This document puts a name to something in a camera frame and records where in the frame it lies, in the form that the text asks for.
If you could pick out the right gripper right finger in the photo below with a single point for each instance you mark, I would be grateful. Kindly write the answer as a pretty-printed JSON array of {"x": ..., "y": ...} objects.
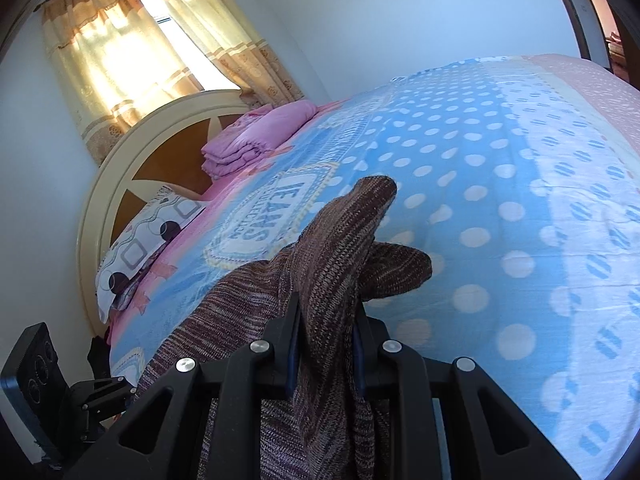
[{"x": 445, "y": 420}]

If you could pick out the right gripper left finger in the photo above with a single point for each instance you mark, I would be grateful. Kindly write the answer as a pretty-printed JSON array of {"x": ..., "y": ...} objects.
[{"x": 195, "y": 407}]

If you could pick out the brown knitted sweater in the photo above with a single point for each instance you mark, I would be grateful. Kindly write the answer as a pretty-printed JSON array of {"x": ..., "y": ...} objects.
[{"x": 327, "y": 430}]

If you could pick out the patterned white pillow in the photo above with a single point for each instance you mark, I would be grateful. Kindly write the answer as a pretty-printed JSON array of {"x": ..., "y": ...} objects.
[{"x": 144, "y": 236}]

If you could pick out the blue polka dot blanket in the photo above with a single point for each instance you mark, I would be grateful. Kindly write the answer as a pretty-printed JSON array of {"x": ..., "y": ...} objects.
[{"x": 523, "y": 195}]

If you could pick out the cream wooden headboard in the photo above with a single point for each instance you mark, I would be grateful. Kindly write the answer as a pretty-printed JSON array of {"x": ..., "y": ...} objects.
[{"x": 163, "y": 149}]

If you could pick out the folded pink quilt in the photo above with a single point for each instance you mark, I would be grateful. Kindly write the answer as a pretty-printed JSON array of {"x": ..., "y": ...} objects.
[{"x": 253, "y": 136}]

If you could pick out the pink dotted bed sheet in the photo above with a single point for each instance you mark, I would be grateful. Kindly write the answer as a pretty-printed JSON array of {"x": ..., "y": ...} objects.
[{"x": 614, "y": 99}]

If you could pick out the yellow curtain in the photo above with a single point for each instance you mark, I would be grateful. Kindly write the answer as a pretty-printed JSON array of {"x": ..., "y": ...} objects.
[{"x": 115, "y": 65}]

